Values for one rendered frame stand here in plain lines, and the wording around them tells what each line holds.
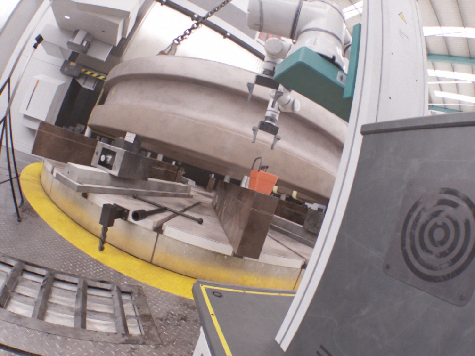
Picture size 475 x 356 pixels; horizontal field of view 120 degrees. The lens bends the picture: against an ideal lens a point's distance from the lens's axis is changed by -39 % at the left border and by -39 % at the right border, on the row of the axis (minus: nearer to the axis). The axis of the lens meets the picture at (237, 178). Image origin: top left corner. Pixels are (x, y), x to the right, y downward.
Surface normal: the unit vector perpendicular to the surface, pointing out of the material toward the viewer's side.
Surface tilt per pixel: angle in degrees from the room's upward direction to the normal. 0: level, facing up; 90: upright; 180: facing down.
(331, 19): 91
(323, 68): 90
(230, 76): 90
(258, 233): 90
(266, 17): 140
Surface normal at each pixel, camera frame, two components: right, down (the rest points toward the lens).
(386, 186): -0.90, -0.30
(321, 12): -0.09, -0.05
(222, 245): 0.14, 0.01
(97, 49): 0.52, 0.14
